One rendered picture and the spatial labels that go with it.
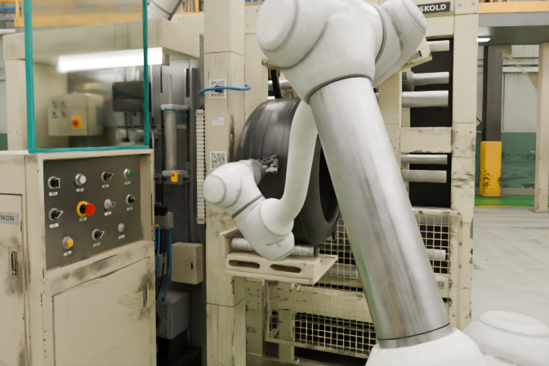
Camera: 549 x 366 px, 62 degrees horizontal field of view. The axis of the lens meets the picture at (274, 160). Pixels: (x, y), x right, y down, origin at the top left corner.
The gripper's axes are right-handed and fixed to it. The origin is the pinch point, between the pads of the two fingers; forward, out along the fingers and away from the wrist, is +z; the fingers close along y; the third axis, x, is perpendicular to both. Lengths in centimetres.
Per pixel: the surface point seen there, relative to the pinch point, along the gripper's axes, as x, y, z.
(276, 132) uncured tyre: -8.2, 1.5, 8.7
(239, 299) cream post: 64, 27, 21
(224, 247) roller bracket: 35.6, 24.8, 7.5
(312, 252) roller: 35.9, -9.1, 11.1
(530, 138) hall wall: 138, -221, 1008
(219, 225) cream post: 31.4, 32.8, 19.6
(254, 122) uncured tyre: -11.4, 11.0, 11.7
